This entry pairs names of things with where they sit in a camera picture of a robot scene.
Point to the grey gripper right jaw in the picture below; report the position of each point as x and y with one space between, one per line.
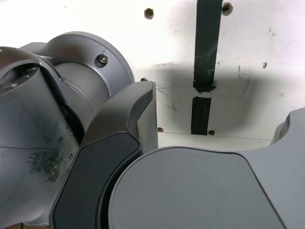
195 190

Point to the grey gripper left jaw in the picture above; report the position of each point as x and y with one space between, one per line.
104 148

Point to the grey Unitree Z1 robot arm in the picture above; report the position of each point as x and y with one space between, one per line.
35 114

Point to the black tape strip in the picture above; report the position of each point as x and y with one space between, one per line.
206 47

